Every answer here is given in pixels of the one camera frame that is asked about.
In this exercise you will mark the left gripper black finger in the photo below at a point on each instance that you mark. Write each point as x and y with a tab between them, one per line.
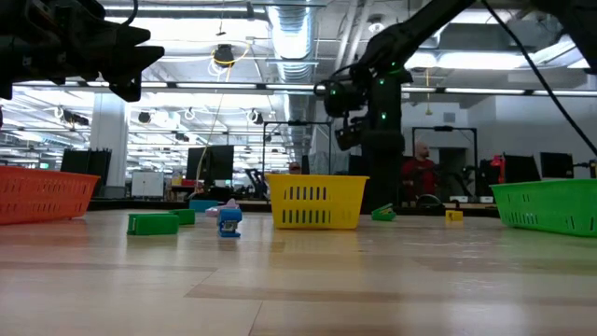
128	36
128	65

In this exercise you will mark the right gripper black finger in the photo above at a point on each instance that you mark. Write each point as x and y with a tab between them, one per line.
378	177
393	177

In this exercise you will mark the green mini stapler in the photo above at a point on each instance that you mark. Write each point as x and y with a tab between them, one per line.
153	224
383	214
186	217

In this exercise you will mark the yellow mini stapler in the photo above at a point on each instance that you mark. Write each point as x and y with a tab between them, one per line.
453	215

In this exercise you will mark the blue mini stapler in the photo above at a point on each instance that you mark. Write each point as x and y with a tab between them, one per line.
229	217

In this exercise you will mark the pink staple remover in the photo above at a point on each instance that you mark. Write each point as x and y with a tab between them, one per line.
212	211

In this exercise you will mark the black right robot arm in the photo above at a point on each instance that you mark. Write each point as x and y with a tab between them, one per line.
420	28

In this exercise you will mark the blue tape roll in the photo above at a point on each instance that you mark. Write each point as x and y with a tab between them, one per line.
203	205

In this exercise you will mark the black partition panel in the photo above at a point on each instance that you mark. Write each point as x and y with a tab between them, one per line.
358	182

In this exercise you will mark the person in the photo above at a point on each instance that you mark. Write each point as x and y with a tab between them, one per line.
295	167
420	175

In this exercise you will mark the yellow plastic basket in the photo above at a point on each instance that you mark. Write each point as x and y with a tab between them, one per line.
317	186

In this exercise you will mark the white pillar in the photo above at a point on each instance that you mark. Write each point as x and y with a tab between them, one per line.
109	140

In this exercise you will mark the long ceiling light strip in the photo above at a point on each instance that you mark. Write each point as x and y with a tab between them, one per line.
214	85

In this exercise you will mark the black monitor pair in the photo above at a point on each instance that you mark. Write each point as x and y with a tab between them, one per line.
86	165

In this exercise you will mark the white cabinet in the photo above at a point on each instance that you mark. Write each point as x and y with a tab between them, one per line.
147	184

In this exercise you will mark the orange plastic basket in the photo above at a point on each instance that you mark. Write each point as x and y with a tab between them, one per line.
42	196

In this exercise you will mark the green plastic basket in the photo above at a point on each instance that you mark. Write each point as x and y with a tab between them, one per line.
545	205

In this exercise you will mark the black gantry frame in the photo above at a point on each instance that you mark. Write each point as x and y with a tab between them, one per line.
297	123
443	128

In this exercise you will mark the silver ventilation duct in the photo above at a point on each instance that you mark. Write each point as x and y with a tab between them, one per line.
291	42

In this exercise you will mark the black aluminium table frame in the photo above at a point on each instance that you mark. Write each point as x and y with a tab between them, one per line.
140	204

